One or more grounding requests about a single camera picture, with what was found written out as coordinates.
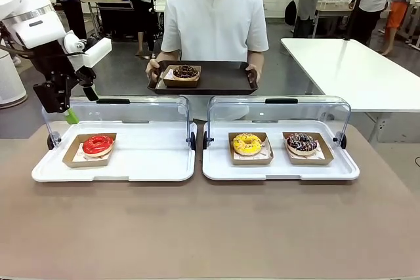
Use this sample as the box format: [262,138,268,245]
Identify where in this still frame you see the person's right forearm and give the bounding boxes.
[154,50,182,64]

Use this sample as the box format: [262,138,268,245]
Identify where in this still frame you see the yellow glazed donut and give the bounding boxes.
[228,131,274,166]

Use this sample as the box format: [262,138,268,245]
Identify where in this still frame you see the dark chocolate glazed donut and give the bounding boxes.
[173,65,200,81]

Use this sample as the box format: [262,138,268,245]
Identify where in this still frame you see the black slanted stand pole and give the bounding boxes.
[343,0,372,41]

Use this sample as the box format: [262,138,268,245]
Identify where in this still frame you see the grey background workbench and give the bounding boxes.
[311,0,391,39]

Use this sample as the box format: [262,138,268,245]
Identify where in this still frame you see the clear hinged tray lid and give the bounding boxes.
[202,95,352,150]
[41,95,198,151]

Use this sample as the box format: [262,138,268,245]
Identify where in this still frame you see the bystander in grey skirt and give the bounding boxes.
[293,0,325,39]

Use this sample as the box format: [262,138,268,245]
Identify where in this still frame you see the person's left forearm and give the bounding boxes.
[247,50,265,68]

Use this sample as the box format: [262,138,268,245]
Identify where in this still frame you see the black vertical stand pole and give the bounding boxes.
[146,0,157,53]

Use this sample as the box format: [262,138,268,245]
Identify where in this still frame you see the person's right hand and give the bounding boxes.
[146,59,163,81]

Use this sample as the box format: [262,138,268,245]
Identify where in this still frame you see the chocolate sprinkled donut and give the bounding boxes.
[282,131,335,166]

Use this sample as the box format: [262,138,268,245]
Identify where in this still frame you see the yellow sprinkled donut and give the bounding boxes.
[232,132,263,156]

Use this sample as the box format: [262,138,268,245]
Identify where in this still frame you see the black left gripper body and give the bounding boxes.
[44,62,98,90]

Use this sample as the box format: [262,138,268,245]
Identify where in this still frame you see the dark brown serving tray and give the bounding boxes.
[146,60,259,96]

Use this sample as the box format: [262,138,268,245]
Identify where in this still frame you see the chocolate donut colourful sprinkles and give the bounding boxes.
[286,132,318,157]

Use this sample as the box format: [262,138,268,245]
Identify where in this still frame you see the white cylindrical appliance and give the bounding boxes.
[0,49,28,108]

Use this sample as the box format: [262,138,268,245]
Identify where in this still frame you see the large white side table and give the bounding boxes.
[280,37,420,143]

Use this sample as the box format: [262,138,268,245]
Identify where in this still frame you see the bystander in dark clothes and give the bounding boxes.
[41,0,88,41]

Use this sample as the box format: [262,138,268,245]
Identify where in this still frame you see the bystander in orange shorts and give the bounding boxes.
[382,0,411,56]

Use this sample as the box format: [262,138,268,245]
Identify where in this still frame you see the red glazed donut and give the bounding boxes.
[81,134,115,158]
[62,132,118,169]

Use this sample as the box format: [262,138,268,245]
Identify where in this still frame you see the person in white shirt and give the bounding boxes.
[159,0,270,122]

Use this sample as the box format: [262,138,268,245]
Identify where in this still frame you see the black arm cable sleeve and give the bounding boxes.
[0,22,78,76]

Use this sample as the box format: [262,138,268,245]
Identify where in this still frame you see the white plastic display tray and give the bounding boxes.
[31,119,198,183]
[202,119,361,182]

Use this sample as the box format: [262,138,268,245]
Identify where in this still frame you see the person's left hand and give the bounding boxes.
[245,64,264,85]

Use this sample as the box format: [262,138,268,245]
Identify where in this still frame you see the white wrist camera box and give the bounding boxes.
[81,37,112,67]

